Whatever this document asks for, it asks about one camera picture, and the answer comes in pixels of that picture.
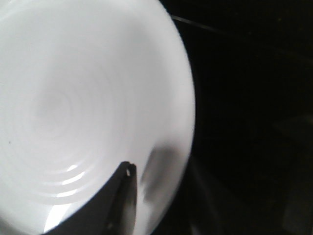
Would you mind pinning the white round plate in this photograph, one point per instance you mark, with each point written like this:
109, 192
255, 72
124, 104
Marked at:
85, 86

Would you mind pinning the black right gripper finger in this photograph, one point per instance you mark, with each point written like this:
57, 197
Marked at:
111, 211

